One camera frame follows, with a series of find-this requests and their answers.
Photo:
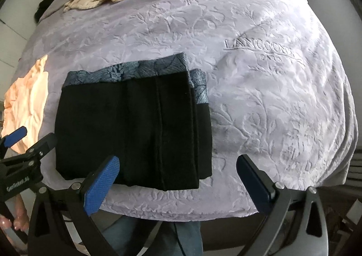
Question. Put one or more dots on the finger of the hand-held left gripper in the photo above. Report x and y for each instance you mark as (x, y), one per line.
(17, 135)
(43, 144)

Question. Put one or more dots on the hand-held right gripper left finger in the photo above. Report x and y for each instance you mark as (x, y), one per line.
(101, 185)

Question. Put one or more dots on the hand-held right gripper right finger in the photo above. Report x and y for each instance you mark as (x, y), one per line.
(254, 185)

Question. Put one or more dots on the black pants with patterned waistband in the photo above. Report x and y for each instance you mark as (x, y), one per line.
(127, 120)

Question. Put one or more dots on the person's left hand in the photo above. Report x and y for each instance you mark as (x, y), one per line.
(21, 217)

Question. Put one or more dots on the peach cloth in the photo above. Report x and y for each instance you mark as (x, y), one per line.
(28, 97)

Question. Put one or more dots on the person's blue jeans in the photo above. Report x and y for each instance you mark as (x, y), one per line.
(192, 236)

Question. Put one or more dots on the lilac embossed blanket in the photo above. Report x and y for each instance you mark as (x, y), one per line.
(254, 103)

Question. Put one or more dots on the dark cloth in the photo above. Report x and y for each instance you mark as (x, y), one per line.
(46, 7)

